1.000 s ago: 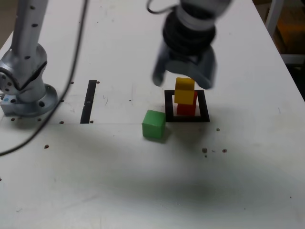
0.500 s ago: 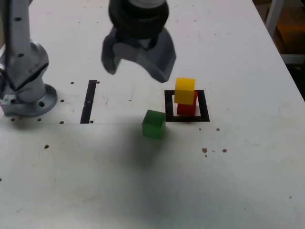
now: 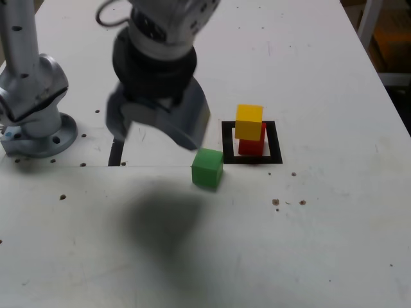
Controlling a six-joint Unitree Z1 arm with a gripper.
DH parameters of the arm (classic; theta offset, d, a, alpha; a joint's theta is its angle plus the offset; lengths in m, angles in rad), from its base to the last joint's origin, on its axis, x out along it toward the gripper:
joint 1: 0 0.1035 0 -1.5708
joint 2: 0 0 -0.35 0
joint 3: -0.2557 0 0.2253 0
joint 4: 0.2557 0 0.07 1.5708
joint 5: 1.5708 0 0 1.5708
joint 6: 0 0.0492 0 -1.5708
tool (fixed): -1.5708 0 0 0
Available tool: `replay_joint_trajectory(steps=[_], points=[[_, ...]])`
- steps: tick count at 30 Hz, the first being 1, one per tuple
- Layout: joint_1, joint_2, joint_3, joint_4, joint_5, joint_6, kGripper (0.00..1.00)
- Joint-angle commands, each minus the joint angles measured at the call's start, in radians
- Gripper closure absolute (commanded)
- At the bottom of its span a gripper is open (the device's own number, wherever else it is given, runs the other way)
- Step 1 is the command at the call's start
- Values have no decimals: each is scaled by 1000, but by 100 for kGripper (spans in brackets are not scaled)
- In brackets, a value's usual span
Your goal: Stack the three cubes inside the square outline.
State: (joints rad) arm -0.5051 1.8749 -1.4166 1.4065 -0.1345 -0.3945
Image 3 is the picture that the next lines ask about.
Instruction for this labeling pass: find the green cube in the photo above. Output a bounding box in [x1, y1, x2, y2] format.
[191, 148, 224, 190]

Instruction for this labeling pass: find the red cube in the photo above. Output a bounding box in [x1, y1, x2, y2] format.
[238, 123, 267, 157]

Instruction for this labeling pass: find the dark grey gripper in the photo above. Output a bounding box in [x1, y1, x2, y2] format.
[105, 80, 211, 151]

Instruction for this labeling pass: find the yellow cube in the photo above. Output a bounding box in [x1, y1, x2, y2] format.
[234, 104, 265, 141]

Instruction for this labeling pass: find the brown cardboard box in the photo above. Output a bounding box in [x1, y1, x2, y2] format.
[369, 8, 411, 74]

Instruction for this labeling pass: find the black tape square outline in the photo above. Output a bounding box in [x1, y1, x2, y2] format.
[221, 120, 283, 165]

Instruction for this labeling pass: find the black tape strip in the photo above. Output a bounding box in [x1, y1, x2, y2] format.
[108, 139, 126, 167]

